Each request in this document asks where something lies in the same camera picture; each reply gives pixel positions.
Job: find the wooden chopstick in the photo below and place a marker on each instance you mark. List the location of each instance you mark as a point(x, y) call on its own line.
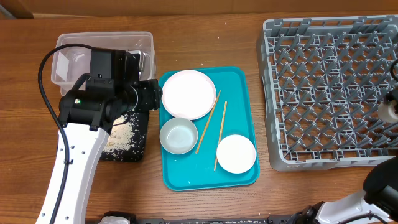
point(220, 134)
point(208, 122)

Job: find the teal serving tray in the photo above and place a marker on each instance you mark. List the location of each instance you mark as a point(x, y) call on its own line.
point(197, 170)

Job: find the grey dishwasher rack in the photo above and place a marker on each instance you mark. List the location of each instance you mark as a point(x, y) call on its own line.
point(324, 78)

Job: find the cooked white rice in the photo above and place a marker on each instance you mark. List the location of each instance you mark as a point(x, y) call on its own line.
point(122, 137)

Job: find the black waste tray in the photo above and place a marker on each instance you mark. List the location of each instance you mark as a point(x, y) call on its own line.
point(140, 140)

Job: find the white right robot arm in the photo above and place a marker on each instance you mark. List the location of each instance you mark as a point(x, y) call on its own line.
point(376, 202)

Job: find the white paper cup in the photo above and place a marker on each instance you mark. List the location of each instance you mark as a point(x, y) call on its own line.
point(387, 112)

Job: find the grey bowl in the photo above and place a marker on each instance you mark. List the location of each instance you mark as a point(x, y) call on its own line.
point(178, 136)

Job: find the clear plastic waste bin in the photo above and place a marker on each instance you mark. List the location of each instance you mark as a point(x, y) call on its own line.
point(70, 63)

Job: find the pink round plate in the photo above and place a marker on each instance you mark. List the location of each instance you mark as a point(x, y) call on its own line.
point(188, 94)

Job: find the black mounting rail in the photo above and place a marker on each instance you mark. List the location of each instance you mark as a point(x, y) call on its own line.
point(122, 217)

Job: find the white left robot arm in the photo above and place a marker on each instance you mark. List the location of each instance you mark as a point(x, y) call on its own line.
point(86, 116)

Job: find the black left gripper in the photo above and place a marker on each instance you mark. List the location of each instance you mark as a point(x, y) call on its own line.
point(150, 96)

